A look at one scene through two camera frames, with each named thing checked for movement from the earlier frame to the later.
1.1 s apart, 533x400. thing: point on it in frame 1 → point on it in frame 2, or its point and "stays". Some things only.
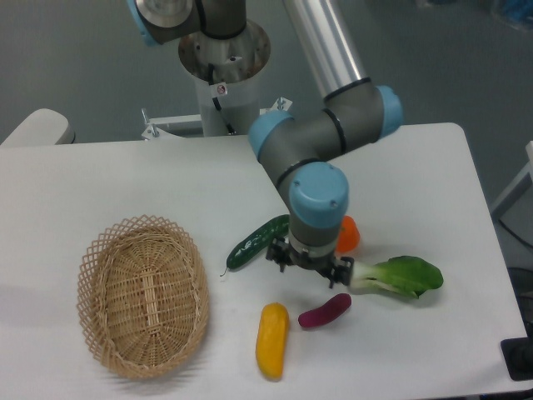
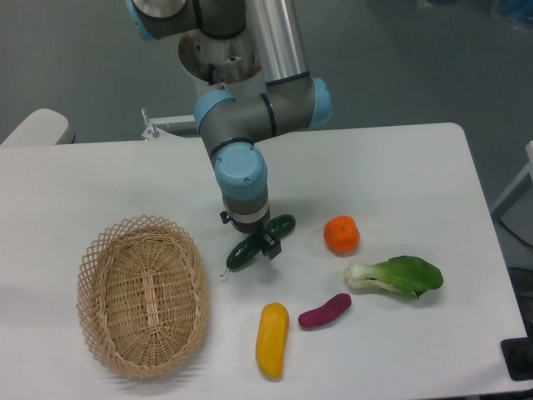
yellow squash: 271,343 stays
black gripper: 311,258 → 253,228
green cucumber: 256,241 stays
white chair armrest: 44,127 stays
